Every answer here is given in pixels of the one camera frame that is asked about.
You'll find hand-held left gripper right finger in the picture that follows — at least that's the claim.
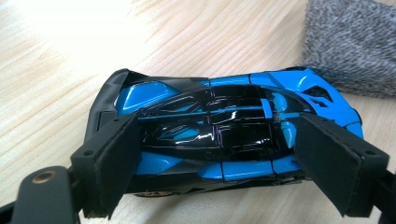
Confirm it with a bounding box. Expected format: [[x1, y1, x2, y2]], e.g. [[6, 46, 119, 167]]
[[293, 112, 390, 218]]

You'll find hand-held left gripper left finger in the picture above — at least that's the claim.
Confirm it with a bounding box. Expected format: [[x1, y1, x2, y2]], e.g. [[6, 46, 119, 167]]
[[70, 113, 144, 220]]

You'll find blue and black toy car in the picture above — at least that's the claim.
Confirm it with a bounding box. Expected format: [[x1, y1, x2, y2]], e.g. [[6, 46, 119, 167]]
[[83, 66, 365, 199]]

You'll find grey terry cloth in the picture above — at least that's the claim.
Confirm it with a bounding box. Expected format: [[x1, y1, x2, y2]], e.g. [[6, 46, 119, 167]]
[[300, 0, 396, 100]]

